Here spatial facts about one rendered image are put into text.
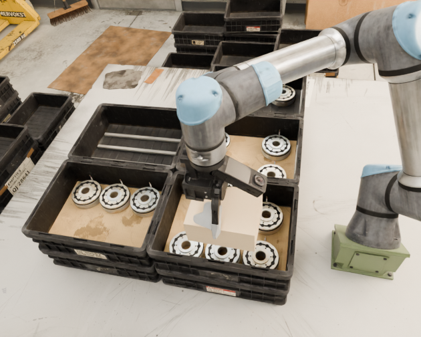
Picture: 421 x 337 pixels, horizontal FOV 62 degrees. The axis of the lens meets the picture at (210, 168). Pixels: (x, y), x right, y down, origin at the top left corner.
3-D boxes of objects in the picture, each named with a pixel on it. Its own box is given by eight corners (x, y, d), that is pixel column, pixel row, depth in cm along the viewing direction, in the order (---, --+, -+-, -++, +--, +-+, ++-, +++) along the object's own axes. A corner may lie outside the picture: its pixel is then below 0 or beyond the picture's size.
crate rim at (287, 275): (299, 188, 108) (299, 183, 106) (292, 281, 90) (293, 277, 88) (175, 174, 116) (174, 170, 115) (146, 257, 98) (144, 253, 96)
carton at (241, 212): (262, 208, 88) (262, 190, 82) (254, 251, 80) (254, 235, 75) (200, 199, 91) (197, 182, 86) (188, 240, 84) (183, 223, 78)
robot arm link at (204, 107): (234, 87, 54) (188, 110, 52) (237, 138, 63) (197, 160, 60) (207, 65, 59) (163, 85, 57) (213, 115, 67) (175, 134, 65)
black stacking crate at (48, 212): (179, 191, 124) (173, 171, 115) (153, 271, 106) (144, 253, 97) (78, 179, 132) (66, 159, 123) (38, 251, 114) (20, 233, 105)
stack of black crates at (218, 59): (274, 84, 264) (277, 43, 238) (269, 111, 245) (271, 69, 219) (223, 81, 272) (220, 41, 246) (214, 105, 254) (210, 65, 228)
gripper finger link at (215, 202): (214, 217, 77) (216, 180, 74) (222, 218, 76) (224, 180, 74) (208, 227, 72) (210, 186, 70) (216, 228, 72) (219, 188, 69)
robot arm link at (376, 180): (375, 200, 111) (382, 158, 109) (414, 214, 99) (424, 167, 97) (347, 202, 106) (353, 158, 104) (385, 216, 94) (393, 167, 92)
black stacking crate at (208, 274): (295, 206, 116) (299, 184, 107) (289, 294, 97) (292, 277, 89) (180, 192, 124) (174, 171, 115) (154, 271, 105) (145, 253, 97)
